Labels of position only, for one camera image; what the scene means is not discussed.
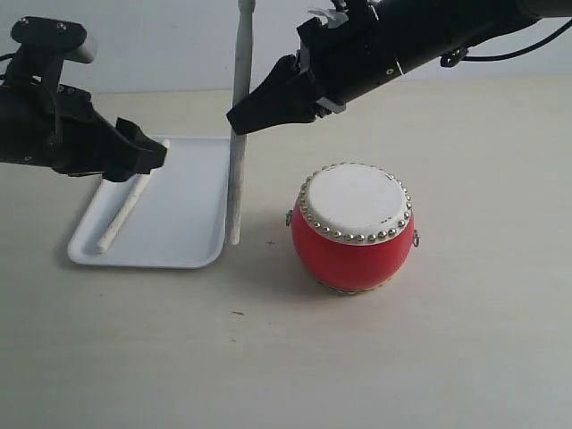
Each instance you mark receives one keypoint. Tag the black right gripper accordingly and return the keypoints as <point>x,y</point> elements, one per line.
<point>341,57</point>

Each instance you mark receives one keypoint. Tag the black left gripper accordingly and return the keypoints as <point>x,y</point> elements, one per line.
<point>38,130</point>

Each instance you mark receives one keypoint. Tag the wooden drumstick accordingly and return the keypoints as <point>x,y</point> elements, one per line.
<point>241,86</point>
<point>122,214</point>

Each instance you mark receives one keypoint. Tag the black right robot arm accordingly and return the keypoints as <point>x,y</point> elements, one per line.
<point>420,31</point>

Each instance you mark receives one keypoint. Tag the small red drum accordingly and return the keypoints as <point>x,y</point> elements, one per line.
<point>353,226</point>

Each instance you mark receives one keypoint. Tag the white rectangular plastic tray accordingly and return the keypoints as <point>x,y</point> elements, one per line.
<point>179,220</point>

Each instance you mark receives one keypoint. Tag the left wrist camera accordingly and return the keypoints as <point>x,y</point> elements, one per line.
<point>45,44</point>

